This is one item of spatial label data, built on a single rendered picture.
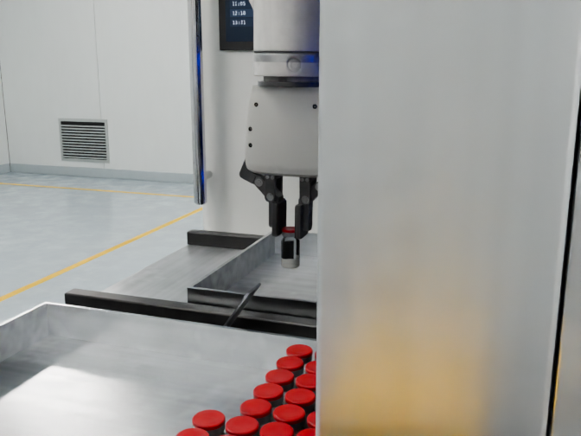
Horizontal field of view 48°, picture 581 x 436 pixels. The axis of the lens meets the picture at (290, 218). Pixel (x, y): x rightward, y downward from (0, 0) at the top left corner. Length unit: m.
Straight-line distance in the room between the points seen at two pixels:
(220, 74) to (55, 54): 6.06
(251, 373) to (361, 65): 0.43
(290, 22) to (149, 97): 6.03
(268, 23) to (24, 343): 0.39
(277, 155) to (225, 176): 0.59
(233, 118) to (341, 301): 1.10
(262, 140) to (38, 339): 0.31
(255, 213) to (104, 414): 0.82
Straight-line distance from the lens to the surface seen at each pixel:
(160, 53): 6.61
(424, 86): 0.17
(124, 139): 6.89
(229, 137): 1.28
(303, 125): 0.70
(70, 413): 0.54
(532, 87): 0.17
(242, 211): 1.30
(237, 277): 0.80
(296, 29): 0.69
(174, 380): 0.57
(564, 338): 0.18
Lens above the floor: 1.14
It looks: 13 degrees down
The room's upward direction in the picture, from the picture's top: straight up
